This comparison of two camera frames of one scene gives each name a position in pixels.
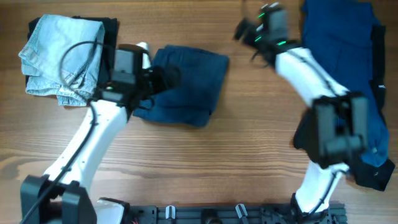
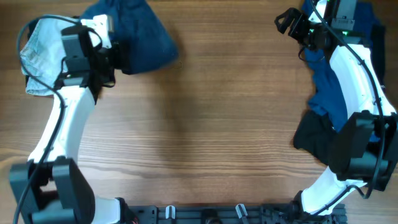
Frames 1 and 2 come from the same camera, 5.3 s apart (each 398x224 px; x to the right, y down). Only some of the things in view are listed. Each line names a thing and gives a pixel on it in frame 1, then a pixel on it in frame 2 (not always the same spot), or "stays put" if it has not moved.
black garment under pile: [306, 139] stays put
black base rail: [230, 214] stays put
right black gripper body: [253, 37] -> [306, 32]
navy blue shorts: [203, 78] -> [140, 42]
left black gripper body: [153, 80] -> [109, 58]
